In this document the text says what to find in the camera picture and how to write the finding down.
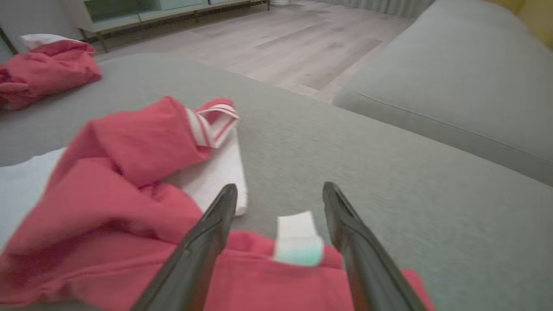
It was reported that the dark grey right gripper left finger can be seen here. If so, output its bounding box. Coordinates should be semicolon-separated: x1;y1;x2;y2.
132;184;238;311

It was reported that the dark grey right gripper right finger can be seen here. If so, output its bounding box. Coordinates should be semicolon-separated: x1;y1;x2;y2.
322;182;427;311

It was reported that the red shirt with black number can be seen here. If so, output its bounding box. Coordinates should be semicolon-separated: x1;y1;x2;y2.
0;96;437;311

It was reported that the red shirt with white stripe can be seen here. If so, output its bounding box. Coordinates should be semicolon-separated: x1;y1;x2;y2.
0;34;103;111

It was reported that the large grey sofa ottoman cushion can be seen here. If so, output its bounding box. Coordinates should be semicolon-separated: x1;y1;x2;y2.
0;53;553;311

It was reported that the long grey sofa seat cushion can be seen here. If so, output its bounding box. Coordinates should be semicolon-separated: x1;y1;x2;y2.
333;0;553;187

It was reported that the grey and mint TV cabinet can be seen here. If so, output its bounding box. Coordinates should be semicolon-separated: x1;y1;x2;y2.
65;0;271;53

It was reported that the grey pleated curtain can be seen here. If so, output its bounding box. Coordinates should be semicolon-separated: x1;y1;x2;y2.
320;0;437;19

